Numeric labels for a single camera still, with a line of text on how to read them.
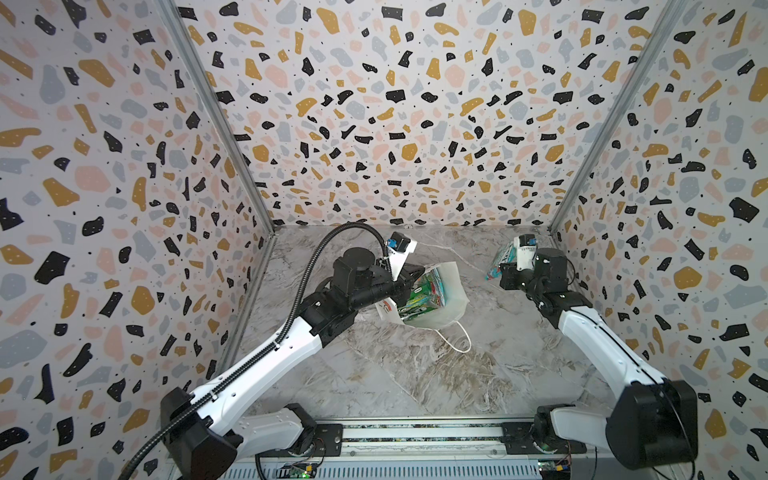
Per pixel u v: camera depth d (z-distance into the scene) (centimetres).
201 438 36
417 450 73
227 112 88
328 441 73
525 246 73
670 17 72
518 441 73
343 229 49
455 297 84
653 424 40
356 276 50
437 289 89
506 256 85
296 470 70
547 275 64
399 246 56
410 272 61
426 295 93
